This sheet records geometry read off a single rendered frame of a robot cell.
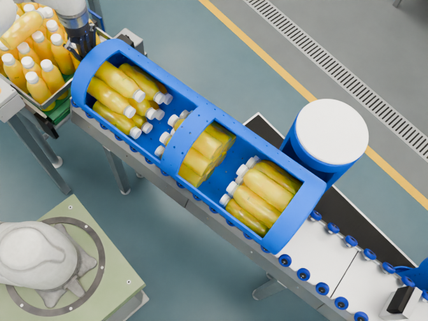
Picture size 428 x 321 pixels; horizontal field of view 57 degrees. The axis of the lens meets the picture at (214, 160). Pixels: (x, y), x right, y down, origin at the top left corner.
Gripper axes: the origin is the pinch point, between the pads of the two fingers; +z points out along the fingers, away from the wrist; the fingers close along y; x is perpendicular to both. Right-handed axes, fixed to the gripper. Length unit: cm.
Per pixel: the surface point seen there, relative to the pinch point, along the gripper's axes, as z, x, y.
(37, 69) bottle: 11.0, -19.0, 9.7
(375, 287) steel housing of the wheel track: 23, 124, -5
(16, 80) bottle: 16.4, -25.3, 16.9
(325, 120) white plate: 12, 77, -43
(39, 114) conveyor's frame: 26.3, -14.4, 19.8
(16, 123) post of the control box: 31.8, -22.0, 27.0
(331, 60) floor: 116, 51, -165
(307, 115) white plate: 12, 70, -41
